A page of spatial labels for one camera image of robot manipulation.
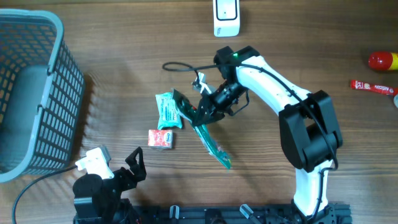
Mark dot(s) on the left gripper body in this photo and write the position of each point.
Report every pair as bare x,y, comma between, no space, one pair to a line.
123,181

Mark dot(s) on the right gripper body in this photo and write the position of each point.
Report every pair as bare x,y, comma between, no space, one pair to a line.
215,107

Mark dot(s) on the green white glove package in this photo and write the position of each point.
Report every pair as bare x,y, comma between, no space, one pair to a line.
187,111

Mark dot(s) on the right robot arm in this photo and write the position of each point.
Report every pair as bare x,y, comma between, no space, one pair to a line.
309,131

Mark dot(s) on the grey plastic mesh basket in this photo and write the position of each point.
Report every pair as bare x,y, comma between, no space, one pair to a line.
42,89

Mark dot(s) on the white barcode scanner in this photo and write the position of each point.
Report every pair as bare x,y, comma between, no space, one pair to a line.
226,18

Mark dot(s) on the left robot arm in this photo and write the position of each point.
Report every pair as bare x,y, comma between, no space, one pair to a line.
98,193

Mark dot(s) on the red chili sauce bottle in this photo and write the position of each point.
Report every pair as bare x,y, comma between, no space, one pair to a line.
383,61

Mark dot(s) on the teal wet wipes pack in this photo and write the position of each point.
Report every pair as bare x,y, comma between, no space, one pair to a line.
169,116

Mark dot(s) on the red white tissue pack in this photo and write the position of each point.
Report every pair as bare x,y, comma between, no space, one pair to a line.
160,139

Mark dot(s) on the red coffee stick sachet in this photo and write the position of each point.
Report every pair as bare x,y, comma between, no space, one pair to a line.
381,89

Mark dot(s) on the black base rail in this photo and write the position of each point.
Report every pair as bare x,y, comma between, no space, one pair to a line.
333,213

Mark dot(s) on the green lid jar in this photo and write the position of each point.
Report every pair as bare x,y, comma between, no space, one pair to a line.
395,100

